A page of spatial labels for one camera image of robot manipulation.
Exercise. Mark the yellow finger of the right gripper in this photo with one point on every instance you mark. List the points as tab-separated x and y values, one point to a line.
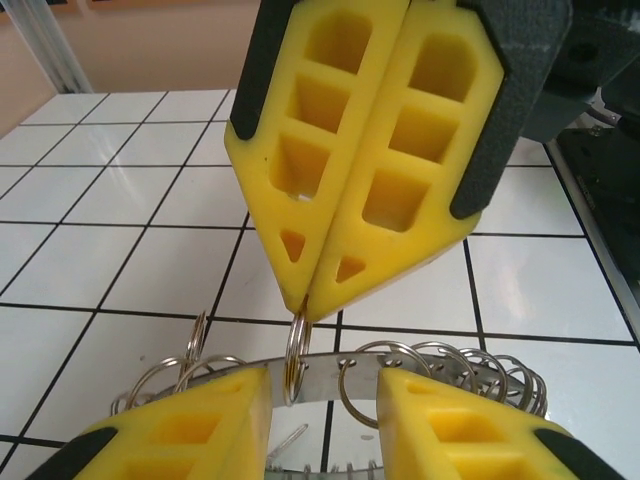
260	175
380	260

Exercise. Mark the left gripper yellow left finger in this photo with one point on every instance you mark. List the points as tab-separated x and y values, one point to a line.
200	435

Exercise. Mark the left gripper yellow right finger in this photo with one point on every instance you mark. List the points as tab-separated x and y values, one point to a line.
450	440

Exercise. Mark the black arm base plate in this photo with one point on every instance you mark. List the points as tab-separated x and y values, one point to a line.
600	200

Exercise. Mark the aluminium corner post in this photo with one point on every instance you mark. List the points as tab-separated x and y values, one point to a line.
55	50

